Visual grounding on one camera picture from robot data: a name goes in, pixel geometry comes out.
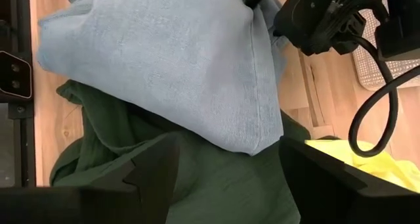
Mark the black table frame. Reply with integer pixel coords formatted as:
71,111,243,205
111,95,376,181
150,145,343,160
0,0,36,189

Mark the dark green cloth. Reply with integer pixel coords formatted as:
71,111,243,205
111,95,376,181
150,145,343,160
49,79,312,224

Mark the black looped cable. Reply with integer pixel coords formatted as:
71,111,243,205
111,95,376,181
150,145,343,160
347,0,420,158

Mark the light blue cloth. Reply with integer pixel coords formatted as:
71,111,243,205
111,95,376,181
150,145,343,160
36,0,289,156

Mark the white perforated laundry basket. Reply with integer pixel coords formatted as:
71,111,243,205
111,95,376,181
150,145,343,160
352,9,420,91

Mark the black corner bracket plate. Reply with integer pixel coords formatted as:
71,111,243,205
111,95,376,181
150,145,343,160
0,50,33,100

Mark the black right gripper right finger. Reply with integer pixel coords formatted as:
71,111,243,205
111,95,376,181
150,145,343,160
278,136,406,224

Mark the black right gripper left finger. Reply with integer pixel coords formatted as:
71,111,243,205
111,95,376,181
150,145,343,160
94,133,181,224

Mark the yellow cloth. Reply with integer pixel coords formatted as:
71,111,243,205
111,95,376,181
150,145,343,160
304,139,420,194

